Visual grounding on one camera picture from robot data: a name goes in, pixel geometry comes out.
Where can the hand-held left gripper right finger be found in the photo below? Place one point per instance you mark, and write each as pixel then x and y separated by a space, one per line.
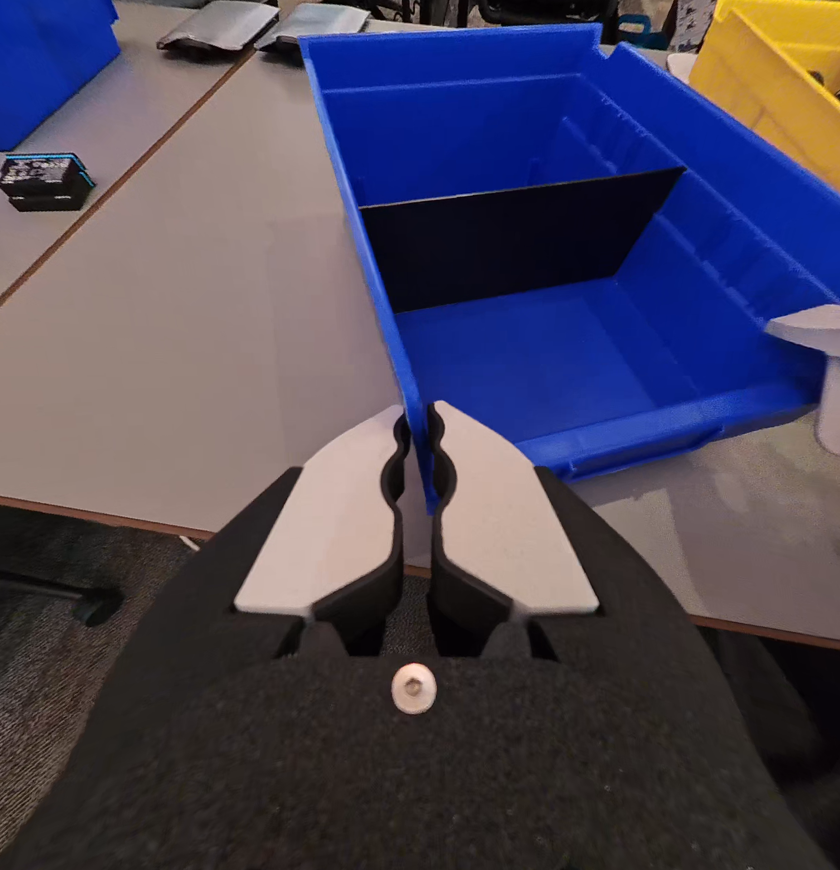
pixel 515 537

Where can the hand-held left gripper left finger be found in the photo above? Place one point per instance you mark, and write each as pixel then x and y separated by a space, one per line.
pixel 318 537

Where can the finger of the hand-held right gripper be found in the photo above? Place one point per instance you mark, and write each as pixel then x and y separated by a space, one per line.
pixel 814 326

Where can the blue plastic bin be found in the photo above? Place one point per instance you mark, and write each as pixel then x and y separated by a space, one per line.
pixel 528 367
pixel 39 68

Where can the yellow plastic bin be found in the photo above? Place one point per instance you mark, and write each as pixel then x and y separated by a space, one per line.
pixel 766 81

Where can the grey desk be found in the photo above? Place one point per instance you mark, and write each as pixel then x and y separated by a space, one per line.
pixel 188 306

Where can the black office chair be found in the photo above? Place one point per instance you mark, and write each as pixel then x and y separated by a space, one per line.
pixel 93 601

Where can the black bin divider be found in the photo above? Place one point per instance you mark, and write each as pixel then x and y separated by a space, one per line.
pixel 501 245

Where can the printed paper sheet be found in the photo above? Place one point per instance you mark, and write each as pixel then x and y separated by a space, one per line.
pixel 692 24

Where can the blue storage crate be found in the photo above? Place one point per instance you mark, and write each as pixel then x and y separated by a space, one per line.
pixel 637 34

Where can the small black blue-edged box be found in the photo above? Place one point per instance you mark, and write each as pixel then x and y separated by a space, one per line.
pixel 52 197
pixel 39 170

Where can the dark grey leather pouch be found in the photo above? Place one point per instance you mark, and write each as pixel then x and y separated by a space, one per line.
pixel 216 24
pixel 318 24

